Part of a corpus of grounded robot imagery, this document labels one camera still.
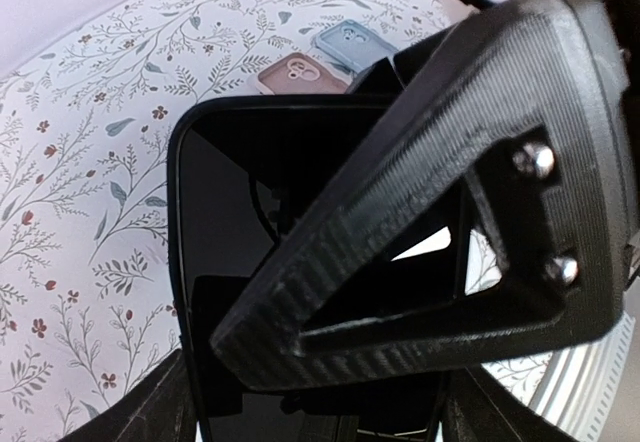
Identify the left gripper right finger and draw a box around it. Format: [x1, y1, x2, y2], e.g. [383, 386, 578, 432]
[442, 366, 574, 442]

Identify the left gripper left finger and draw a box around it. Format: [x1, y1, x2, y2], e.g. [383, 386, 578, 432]
[62, 349, 197, 442]

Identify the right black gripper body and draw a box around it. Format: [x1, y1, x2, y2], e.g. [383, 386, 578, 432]
[574, 0, 640, 293]

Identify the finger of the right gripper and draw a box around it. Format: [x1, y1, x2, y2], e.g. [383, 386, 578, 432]
[210, 0, 624, 391]

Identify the light blue phone case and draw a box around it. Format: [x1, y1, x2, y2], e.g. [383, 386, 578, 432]
[312, 19, 398, 78]

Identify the pink phone case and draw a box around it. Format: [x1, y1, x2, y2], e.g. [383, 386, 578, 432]
[252, 52, 348, 95]

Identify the black phone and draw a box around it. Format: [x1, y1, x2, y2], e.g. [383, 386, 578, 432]
[167, 95, 444, 441]

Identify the floral table mat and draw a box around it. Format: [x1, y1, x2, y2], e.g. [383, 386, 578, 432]
[1, 0, 451, 441]

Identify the front aluminium rail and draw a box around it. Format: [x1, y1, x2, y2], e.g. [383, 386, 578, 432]
[528, 313, 636, 442]

